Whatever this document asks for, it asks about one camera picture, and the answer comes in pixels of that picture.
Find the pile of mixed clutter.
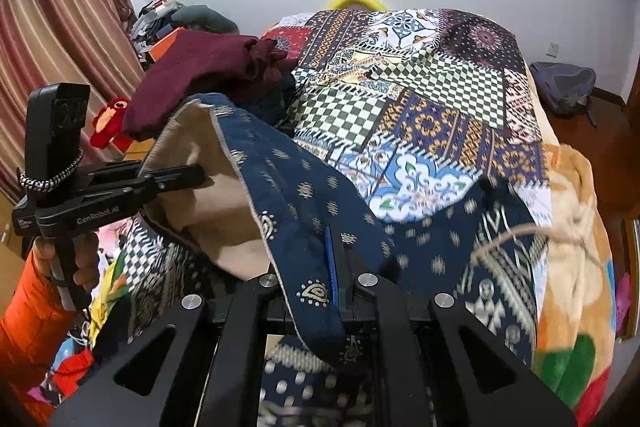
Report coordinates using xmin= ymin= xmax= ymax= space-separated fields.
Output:
xmin=130 ymin=0 xmax=181 ymax=58

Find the maroon folded garment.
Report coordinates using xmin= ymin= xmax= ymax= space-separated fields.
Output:
xmin=122 ymin=29 xmax=301 ymax=140

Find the pink slipper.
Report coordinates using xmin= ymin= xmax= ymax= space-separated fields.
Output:
xmin=615 ymin=274 xmax=633 ymax=319

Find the patchwork bed cover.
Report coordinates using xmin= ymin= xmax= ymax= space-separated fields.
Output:
xmin=530 ymin=72 xmax=618 ymax=427

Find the orange box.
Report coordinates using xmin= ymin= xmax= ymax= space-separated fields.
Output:
xmin=150 ymin=29 xmax=182 ymax=64

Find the patchwork printed bedsheet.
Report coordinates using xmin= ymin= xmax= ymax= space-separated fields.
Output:
xmin=120 ymin=7 xmax=553 ymax=427

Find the red plush toy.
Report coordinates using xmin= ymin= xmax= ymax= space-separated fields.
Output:
xmin=90 ymin=96 xmax=133 ymax=148

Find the grey backpack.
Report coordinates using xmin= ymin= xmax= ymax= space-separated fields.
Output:
xmin=529 ymin=61 xmax=598 ymax=118

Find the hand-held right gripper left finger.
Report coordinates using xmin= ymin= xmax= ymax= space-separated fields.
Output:
xmin=47 ymin=273 xmax=291 ymax=427

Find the person's left hand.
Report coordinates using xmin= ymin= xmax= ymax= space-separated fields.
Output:
xmin=32 ymin=231 xmax=102 ymax=303

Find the striped brown curtain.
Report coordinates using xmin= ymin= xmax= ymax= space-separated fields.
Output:
xmin=0 ymin=0 xmax=146 ymax=208

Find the wooden lap desk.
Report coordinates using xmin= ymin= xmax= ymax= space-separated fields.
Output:
xmin=122 ymin=141 xmax=162 ymax=165

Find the grey-green plush pillow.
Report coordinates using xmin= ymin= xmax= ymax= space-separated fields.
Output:
xmin=172 ymin=4 xmax=241 ymax=35

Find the navy patterned hooded jacket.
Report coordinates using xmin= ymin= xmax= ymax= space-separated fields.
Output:
xmin=145 ymin=92 xmax=546 ymax=427

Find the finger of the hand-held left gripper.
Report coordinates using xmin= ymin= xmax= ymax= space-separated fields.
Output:
xmin=140 ymin=163 xmax=207 ymax=198

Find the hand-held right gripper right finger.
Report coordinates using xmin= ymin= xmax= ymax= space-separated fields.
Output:
xmin=324 ymin=224 xmax=578 ymax=427

